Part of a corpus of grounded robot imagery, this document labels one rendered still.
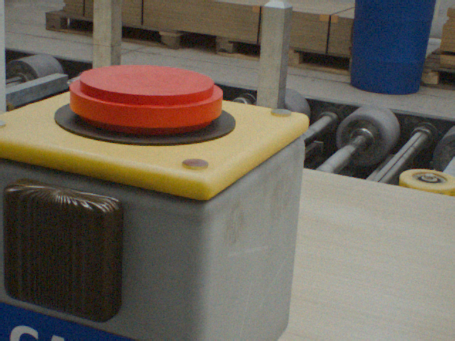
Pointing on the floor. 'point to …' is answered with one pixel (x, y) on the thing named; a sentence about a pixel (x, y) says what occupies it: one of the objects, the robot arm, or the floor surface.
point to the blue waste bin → (390, 44)
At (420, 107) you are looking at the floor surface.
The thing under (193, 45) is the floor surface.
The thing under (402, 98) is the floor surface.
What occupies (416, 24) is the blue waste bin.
